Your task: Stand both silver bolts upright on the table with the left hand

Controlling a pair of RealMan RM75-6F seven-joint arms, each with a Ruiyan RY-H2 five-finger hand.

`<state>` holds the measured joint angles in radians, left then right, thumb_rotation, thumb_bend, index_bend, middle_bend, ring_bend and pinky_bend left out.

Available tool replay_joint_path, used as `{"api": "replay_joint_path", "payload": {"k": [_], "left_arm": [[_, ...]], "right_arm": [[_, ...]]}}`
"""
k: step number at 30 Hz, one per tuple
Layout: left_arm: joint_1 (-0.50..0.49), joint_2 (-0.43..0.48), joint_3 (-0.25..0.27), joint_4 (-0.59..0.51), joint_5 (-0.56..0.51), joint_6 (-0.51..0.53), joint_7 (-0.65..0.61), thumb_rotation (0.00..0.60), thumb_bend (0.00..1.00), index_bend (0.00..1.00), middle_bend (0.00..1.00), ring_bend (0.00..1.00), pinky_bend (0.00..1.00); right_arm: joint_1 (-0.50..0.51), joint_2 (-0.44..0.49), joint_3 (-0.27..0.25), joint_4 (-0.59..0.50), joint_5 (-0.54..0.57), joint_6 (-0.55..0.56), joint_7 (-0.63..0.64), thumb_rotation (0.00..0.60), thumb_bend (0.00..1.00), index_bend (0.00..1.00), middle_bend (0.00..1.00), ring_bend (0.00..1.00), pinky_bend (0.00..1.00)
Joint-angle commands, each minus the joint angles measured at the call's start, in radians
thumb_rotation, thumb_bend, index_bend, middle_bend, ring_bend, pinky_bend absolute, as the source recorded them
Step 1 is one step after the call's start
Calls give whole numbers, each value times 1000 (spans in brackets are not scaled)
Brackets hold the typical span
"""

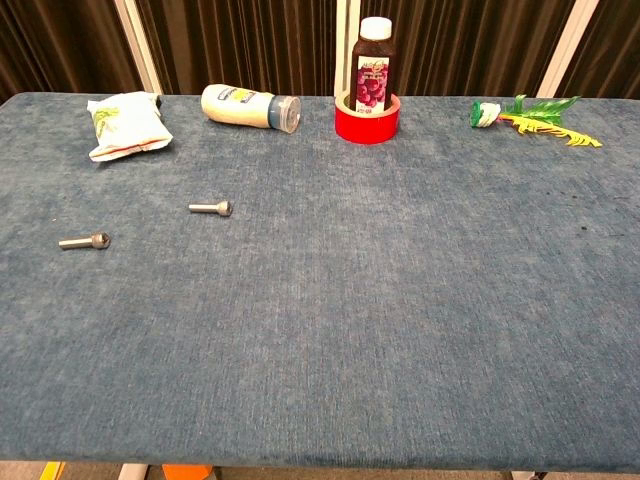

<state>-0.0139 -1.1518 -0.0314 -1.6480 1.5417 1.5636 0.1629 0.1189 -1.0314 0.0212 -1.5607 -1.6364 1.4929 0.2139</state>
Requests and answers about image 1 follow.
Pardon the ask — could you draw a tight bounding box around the metal bit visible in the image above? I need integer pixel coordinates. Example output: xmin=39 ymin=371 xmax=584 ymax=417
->
xmin=57 ymin=231 xmax=112 ymax=252
xmin=188 ymin=199 xmax=234 ymax=218

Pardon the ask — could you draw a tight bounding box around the blue fabric table cover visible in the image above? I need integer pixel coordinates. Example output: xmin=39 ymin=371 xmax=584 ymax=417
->
xmin=0 ymin=92 xmax=640 ymax=474

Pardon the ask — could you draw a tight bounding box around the red tape roll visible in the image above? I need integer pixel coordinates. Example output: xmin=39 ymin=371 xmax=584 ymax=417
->
xmin=334 ymin=92 xmax=403 ymax=146

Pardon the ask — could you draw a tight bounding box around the cream mayonnaise squeeze bottle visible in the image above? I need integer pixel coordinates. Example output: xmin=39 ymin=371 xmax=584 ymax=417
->
xmin=200 ymin=83 xmax=303 ymax=134

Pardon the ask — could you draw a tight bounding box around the dark grape juice bottle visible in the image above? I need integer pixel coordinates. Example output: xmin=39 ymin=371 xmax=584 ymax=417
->
xmin=349 ymin=16 xmax=395 ymax=115

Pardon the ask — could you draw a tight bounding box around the green yellow plastic plant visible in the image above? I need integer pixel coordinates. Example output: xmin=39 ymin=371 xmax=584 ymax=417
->
xmin=469 ymin=94 xmax=604 ymax=149

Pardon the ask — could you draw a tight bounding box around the dark brown curtain panel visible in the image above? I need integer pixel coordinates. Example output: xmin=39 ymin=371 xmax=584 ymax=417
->
xmin=135 ymin=0 xmax=342 ymax=97
xmin=0 ymin=0 xmax=142 ymax=104
xmin=387 ymin=0 xmax=577 ymax=99
xmin=558 ymin=0 xmax=640 ymax=100

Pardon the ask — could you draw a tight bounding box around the white snack bag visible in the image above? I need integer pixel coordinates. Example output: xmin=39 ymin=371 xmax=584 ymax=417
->
xmin=86 ymin=91 xmax=174 ymax=163

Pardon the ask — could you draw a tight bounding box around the small orange object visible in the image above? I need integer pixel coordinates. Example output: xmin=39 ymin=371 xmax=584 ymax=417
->
xmin=160 ymin=464 xmax=214 ymax=480

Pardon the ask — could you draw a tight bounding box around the white partition post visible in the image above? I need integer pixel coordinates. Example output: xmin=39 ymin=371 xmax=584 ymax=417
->
xmin=334 ymin=0 xmax=362 ymax=97
xmin=113 ymin=0 xmax=164 ymax=96
xmin=536 ymin=0 xmax=601 ymax=99

